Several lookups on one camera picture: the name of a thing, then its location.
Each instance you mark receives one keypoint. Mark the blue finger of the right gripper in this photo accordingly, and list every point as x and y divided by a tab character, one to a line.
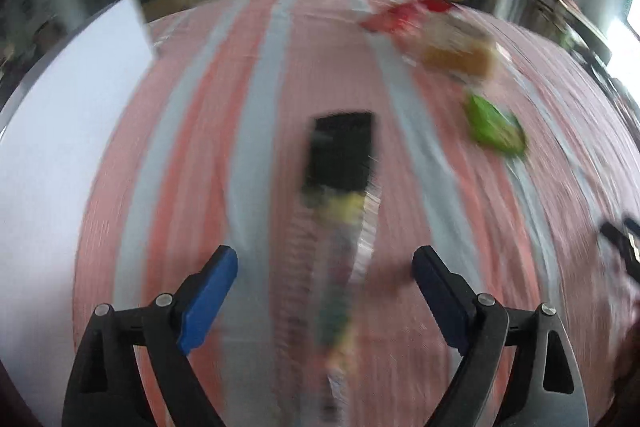
624	237

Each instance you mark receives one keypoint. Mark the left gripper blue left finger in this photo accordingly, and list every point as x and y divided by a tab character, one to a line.
105	387

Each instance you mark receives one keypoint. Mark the bagged toast bread loaf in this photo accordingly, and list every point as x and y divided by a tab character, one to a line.
448	43

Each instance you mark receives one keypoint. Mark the striped red grey tablecloth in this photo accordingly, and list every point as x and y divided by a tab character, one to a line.
307	144

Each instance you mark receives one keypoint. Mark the cardboard box on floor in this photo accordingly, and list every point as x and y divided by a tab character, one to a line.
156	9

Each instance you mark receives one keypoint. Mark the green snack pack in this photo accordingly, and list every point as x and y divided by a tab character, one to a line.
493	129

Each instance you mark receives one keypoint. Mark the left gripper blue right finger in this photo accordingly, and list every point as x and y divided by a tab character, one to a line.
544	386

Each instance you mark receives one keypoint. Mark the white cardboard box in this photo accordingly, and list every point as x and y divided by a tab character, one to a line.
54	131

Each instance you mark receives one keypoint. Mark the red snack bag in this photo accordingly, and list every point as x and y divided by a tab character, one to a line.
406	17

